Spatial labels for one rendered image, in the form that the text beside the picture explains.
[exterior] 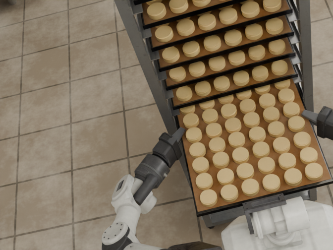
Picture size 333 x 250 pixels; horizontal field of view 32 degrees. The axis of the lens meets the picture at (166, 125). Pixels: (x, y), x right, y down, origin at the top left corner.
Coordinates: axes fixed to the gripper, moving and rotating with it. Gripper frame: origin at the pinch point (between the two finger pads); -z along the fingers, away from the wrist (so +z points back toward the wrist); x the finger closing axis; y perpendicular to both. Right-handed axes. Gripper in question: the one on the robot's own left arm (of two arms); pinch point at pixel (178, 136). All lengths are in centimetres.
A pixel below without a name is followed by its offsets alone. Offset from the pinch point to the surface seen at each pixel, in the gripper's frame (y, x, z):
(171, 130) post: 4.2, -1.5, -1.6
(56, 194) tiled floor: 85, -89, 19
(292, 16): -24, 33, -32
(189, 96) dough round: 1.3, 7.5, -10.6
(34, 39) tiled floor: 172, -90, -55
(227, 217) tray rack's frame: -1, -74, -8
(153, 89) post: 4.7, 20.8, -1.2
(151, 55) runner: 4.0, 32.8, -4.3
